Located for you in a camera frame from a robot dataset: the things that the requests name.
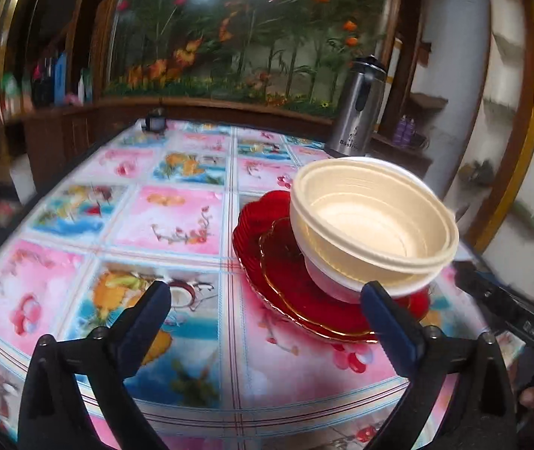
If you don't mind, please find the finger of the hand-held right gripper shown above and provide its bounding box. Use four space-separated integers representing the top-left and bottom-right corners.
454 262 525 326

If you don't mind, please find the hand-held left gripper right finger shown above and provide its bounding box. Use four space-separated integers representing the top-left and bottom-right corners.
359 281 516 450

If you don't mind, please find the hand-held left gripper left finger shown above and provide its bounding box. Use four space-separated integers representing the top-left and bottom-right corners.
16 280 172 450

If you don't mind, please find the beige plastic bowl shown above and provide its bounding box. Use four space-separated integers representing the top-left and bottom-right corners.
289 158 459 275
295 225 459 287

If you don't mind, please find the small gold-rimmed red plate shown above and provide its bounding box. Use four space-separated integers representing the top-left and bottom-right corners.
258 216 380 338

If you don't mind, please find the printed fruit tablecloth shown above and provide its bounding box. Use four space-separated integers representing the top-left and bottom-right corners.
0 119 516 450

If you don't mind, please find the gold-trimmed wooden shelf unit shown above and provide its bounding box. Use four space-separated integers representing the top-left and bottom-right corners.
0 0 108 118
389 0 534 301

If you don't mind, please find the small black jar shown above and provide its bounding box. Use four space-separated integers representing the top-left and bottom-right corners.
141 109 168 133

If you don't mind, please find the brown wooden cabinet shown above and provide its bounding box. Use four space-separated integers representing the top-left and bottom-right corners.
4 96 431 188

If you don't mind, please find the stainless steel thermos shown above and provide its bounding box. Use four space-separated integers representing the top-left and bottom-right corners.
325 55 387 158

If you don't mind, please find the row of assorted bottles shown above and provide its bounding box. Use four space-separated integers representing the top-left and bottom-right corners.
0 51 94 113

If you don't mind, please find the flower wall mural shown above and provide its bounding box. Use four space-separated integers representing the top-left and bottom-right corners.
103 0 389 113

